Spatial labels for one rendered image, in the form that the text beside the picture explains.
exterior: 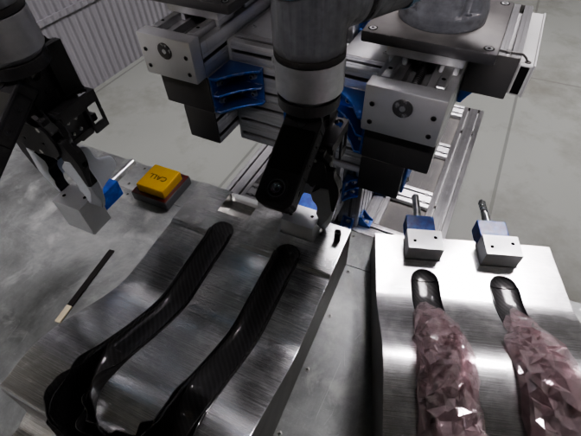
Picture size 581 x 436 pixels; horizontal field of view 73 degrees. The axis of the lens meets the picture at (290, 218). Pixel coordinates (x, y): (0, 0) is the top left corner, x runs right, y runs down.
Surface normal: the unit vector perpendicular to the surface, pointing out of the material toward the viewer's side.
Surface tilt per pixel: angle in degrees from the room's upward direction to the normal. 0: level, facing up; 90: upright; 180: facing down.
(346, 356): 0
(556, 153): 0
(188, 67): 90
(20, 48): 91
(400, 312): 27
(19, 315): 0
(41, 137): 90
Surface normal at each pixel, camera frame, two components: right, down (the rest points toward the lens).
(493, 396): -0.05, -0.49
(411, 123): -0.45, 0.69
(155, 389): 0.09, -0.83
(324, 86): 0.34, 0.70
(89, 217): 0.91, 0.29
